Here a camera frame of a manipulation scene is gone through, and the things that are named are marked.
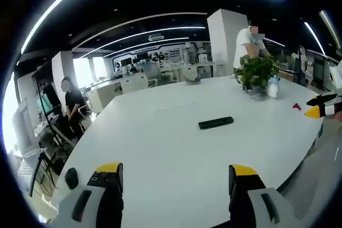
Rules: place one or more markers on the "black remote control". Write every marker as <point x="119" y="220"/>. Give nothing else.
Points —
<point x="216" y="122"/>

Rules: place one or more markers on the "white square pillar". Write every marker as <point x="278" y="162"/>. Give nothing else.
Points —
<point x="225" y="42"/>

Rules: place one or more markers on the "green potted plant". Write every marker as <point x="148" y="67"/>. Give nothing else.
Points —
<point x="257" y="71"/>

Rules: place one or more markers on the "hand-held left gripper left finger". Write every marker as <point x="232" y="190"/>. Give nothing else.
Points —
<point x="102" y="201"/>

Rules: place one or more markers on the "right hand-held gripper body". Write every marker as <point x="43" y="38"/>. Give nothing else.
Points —
<point x="337" y="78"/>

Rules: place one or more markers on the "grey curved object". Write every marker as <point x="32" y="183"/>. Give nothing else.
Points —
<point x="193" y="79"/>

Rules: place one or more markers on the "black tripod stand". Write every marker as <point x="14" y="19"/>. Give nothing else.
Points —
<point x="46" y="121"/>

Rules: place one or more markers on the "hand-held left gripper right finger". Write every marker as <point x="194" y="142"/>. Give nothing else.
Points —
<point x="248" y="198"/>

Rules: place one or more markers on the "white mesh office chair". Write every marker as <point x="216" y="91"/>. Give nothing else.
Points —
<point x="307" y="193"/>

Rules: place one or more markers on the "grey office chair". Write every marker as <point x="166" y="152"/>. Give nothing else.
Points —
<point x="153" y="74"/>

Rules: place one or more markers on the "black computer mouse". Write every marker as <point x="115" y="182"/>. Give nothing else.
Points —
<point x="71" y="178"/>

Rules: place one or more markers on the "white spray bottle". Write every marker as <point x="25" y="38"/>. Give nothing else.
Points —
<point x="273" y="87"/>

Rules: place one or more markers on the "white office desk row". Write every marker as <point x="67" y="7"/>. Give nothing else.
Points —
<point x="117" y="87"/>

